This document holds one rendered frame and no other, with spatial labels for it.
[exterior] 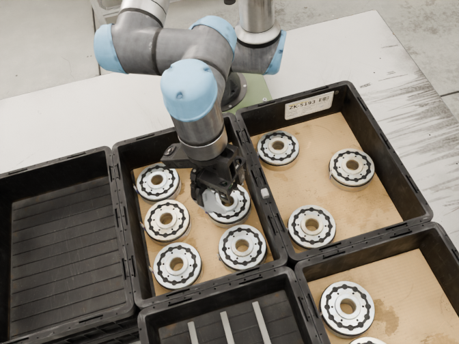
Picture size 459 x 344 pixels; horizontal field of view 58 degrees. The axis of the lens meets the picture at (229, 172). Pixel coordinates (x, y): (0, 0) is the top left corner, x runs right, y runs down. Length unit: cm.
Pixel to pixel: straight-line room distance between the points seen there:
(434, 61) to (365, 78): 123
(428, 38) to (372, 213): 188
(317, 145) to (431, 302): 43
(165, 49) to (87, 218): 52
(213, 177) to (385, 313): 44
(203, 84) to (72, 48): 237
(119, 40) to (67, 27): 238
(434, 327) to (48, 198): 90
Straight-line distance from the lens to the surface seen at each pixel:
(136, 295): 82
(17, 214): 113
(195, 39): 65
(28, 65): 291
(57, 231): 106
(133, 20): 70
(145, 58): 67
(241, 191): 95
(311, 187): 99
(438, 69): 257
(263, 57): 109
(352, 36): 156
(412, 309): 92
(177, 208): 95
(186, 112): 56
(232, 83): 123
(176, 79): 56
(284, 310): 88
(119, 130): 133
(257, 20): 104
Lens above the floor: 168
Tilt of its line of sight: 57 degrees down
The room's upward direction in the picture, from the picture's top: 9 degrees counter-clockwise
